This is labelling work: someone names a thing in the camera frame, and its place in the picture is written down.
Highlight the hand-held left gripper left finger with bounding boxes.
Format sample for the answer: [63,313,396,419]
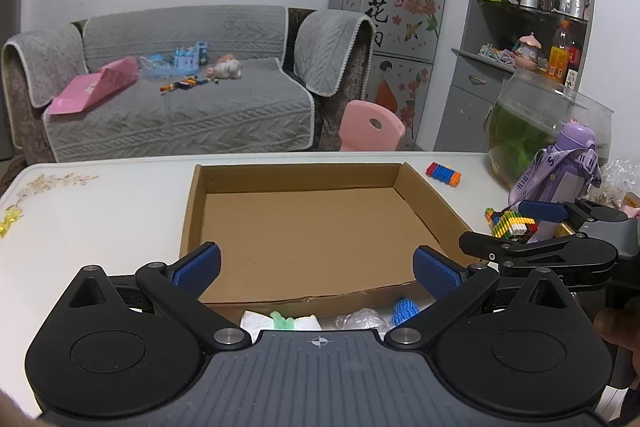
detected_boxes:
[69,242,249,353]

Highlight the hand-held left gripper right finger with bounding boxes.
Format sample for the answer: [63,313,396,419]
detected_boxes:
[384,245,572,351]

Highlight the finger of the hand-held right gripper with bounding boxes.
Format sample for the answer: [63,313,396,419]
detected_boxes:
[519,198,630,239]
[459,232,619,293]

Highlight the blue knitted item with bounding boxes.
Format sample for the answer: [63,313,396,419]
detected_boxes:
[391,298,418,327]

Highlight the white tissue bundle green tie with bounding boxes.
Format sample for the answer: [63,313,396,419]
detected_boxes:
[240,308,321,333]

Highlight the bubble wrap bundle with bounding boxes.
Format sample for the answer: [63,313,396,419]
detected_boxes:
[334,308,388,333]

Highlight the shallow cardboard box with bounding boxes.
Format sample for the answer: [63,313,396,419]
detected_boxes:
[180,163,482,319]

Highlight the white desktop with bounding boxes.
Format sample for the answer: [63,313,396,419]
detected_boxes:
[0,151,640,423]

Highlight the person's right hand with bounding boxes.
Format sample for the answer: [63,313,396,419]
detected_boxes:
[594,307,640,348]

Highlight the colourful bead cube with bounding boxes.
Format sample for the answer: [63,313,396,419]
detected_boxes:
[484,206,540,243]

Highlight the clear crinkled plastic bag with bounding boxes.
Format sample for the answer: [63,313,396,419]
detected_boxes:
[585,159,640,208]

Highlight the glass fish bowl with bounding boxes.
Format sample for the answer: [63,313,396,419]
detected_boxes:
[487,69,615,190]

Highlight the red blue orange brick strip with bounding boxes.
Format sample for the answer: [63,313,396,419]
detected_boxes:
[426,162,462,185]

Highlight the grey shelf cabinet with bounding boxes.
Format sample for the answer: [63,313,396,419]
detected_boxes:
[432,0,598,152]

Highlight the grey quilted sofa cover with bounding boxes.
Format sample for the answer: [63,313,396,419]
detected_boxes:
[42,5,317,162]

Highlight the orange drink bottle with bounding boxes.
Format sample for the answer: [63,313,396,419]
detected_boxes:
[547,21,571,80]

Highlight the pink mushroom figure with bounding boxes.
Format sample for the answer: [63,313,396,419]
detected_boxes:
[514,34,543,70]

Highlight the pink plastic chair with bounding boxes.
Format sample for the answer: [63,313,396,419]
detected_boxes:
[340,100,406,152]

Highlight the grey sofa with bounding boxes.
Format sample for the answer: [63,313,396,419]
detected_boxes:
[1,5,376,164]

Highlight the scattered toy bricks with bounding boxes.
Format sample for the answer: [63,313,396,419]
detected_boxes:
[160,77,211,94]

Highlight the small plush animal toy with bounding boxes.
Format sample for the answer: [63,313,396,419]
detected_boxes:
[206,54,243,81]

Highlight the clear blue plastic bag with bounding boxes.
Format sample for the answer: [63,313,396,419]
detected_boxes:
[139,54,176,80]

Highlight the pink paper bag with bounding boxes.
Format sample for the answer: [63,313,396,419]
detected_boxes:
[48,57,140,115]

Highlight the blue toy castle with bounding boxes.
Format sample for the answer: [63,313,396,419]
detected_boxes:
[172,42,208,75]

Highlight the fridge with flower stickers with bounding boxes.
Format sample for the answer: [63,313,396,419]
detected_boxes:
[327,0,452,150]

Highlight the grey quilted armrest cover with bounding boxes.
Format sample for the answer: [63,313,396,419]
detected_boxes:
[292,9,375,98]
[1,25,83,108]

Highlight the purple water bottle with strap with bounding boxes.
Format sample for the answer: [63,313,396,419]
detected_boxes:
[509,119,602,208]

